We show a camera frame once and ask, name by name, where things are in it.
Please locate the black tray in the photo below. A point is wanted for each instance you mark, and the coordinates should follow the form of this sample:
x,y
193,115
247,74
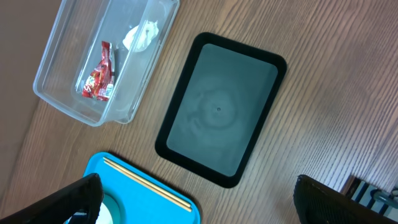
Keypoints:
x,y
219,106

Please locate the red snack wrapper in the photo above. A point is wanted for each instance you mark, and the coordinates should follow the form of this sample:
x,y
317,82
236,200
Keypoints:
x,y
99,85

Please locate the teal serving tray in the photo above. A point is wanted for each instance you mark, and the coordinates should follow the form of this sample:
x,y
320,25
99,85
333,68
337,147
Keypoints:
x,y
140,197

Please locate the wooden chopstick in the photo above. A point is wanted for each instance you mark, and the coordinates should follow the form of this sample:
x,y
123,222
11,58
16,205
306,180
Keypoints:
x,y
146,186
149,182

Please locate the clear plastic bin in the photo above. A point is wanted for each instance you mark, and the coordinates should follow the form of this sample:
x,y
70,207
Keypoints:
x,y
73,50

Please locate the grey-green bowl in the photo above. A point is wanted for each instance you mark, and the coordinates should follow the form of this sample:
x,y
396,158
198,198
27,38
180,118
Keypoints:
x,y
109,213

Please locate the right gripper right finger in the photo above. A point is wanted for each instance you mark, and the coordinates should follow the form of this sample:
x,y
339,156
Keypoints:
x,y
317,203

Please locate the right wooden chopstick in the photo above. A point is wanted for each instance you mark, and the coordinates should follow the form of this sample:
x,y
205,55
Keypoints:
x,y
149,182

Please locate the white napkin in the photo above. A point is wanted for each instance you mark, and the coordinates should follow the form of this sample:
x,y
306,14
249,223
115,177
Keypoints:
x,y
148,34

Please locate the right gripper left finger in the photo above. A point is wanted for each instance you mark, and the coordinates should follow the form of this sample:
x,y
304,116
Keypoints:
x,y
78,202

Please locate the left wooden chopstick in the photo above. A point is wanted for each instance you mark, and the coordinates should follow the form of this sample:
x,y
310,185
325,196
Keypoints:
x,y
146,186

